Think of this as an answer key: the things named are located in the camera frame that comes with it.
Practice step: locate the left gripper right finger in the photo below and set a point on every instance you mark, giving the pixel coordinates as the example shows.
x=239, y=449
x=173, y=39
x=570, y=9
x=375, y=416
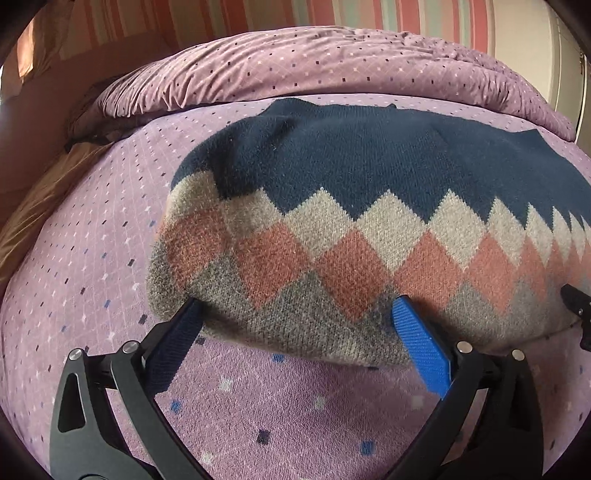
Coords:
x=487, y=423

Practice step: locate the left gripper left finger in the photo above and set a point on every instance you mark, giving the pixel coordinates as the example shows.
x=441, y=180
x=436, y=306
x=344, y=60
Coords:
x=106, y=423

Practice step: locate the navy argyle knit sweater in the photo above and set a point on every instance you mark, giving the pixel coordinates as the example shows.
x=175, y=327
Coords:
x=296, y=229

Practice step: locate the purple diamond-pattern bedsheet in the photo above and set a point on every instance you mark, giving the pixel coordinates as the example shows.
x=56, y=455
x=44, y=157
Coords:
x=242, y=411

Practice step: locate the tan brown pillow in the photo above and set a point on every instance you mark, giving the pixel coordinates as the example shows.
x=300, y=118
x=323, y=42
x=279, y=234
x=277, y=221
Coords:
x=22, y=228

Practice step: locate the white wardrobe with decals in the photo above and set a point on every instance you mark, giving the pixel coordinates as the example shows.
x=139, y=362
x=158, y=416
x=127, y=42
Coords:
x=531, y=39

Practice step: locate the pink padded headboard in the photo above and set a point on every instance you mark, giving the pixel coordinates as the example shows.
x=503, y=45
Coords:
x=33, y=123

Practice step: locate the beige curtain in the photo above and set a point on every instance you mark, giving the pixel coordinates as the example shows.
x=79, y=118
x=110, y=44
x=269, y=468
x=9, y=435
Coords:
x=40, y=43

